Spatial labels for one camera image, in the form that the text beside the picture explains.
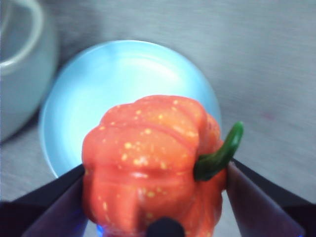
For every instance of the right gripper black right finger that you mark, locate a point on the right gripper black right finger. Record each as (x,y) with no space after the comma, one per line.
(266,212)

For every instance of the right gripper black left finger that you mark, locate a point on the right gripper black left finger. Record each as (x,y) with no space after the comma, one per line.
(44,212)

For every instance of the orange pumpkin with green stem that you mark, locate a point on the orange pumpkin with green stem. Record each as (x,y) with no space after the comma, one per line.
(148,148)

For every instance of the pale green electric steamer pot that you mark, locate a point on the pale green electric steamer pot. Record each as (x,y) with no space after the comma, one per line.
(24,98)

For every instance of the blue round plate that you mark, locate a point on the blue round plate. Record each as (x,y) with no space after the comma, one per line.
(111,81)

